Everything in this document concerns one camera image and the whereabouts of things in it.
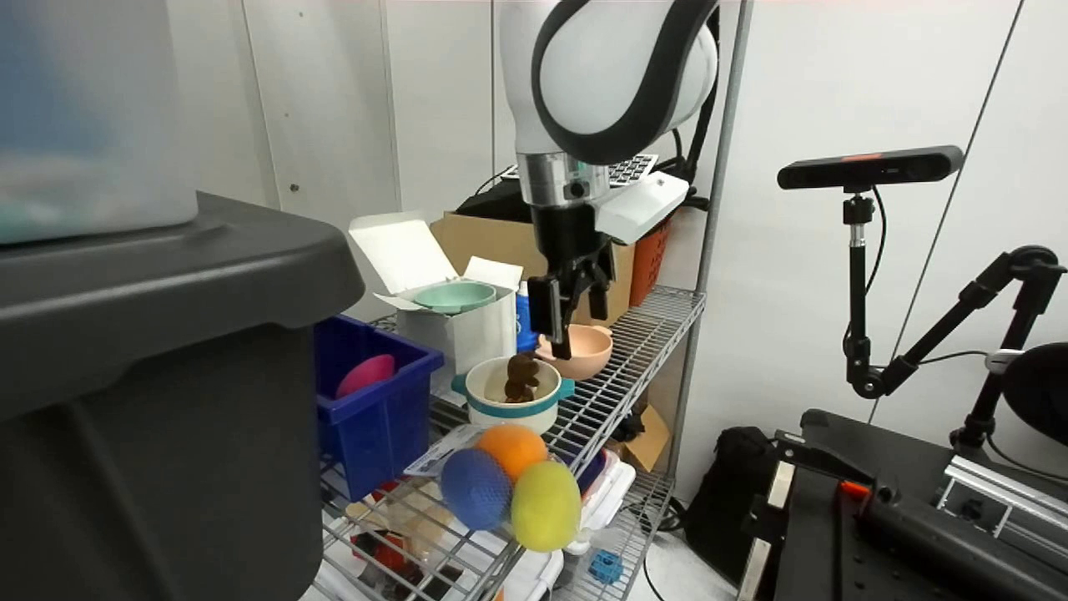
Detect metal wire shelf rack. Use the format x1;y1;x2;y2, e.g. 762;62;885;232
296;0;762;601

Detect large brown cardboard box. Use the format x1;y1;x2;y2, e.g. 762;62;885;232
430;210;679;328

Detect dark grey storage tote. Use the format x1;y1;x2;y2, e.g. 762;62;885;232
0;190;367;601

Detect black stereo camera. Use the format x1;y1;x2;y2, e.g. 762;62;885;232
773;143;967;193

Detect white bowl teal handles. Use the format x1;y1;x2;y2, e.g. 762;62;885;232
446;357;579;436

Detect black corrugated cable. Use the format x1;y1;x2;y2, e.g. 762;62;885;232
530;0;721;165

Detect blue plastic bin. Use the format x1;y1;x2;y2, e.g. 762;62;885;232
310;313;446;505

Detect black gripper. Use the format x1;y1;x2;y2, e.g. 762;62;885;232
523;196;619;360

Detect yellow fuzzy ball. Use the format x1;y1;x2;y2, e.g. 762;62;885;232
507;456;583;557

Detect small blue bottle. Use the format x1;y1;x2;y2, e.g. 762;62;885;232
514;289;541;357

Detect aluminium extrusion rail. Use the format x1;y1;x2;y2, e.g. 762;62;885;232
935;451;1068;534

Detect blue fuzzy ball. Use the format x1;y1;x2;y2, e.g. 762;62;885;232
436;442;519;534

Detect white wrist mounted box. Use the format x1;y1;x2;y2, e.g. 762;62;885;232
594;165;695;250

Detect tray of small colourful items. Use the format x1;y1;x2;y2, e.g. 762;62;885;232
344;505;471;601

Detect orange fuzzy ball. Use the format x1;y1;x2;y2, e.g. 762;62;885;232
478;420;552;479

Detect tan bowl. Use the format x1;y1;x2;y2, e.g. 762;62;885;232
534;321;619;383

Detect black camera stand pole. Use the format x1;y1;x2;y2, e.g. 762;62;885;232
839;186;896;396

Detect translucent storage bin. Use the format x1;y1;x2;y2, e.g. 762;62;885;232
0;0;205;250

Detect green bowl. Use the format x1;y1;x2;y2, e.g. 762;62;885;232
412;277;500;318

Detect black bag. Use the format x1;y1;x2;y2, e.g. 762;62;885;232
682;422;780;557

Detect brown doll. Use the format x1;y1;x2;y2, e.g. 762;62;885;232
500;351;544;406

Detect pink toy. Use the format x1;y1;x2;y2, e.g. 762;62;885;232
332;351;401;400

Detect black work table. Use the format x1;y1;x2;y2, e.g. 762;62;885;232
763;406;1068;601

